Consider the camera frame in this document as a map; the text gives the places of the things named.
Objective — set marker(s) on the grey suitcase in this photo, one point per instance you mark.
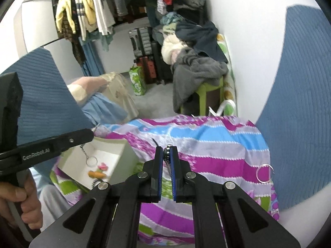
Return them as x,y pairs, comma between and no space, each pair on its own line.
141,41

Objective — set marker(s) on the green cardboard box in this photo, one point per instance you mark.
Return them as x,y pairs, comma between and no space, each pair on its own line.
111,152

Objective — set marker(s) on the red suitcase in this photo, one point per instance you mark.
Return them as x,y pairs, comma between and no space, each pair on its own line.
148,68

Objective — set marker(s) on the colourful striped floral cloth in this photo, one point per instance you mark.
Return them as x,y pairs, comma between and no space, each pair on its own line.
219,155

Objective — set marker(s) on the person's left hand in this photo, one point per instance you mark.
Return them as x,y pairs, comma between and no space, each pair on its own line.
32,206

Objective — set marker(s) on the pink charm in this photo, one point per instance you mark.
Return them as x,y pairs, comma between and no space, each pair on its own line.
103,166

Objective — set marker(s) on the blue quilted cushion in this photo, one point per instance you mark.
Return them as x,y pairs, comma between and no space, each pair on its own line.
51,95
297,108

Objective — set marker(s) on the light blue garment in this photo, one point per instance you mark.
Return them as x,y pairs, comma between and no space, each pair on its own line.
103,108

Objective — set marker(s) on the grey fleece garment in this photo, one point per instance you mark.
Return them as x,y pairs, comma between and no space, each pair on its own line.
196,69

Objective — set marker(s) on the cream pillow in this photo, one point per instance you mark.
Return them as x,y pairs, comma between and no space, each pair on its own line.
119,90

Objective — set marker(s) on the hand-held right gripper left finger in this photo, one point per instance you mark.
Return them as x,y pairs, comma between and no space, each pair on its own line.
160,183

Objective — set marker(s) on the cream fleece garment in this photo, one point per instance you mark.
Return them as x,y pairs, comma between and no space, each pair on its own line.
169,47

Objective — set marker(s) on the navy garment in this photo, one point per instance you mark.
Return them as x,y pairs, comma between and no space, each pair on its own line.
201,36

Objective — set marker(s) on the row of hanging clothes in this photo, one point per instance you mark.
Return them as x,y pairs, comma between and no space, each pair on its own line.
98,10

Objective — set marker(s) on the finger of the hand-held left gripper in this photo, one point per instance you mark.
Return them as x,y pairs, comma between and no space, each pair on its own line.
72,140

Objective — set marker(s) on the black suitcase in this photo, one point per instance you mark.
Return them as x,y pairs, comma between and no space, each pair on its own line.
163,69

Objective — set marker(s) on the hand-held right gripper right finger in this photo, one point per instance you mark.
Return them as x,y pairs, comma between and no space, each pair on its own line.
173,186

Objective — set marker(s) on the green shopping bag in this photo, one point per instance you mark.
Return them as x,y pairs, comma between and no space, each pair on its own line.
137,80

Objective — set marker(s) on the green stool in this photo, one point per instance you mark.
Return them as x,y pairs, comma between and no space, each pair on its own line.
206,87

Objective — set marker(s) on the white cabinet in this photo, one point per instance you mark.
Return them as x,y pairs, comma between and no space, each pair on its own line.
38,23

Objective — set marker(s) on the pile of mixed clothes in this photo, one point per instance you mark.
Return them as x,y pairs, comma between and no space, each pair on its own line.
168,20

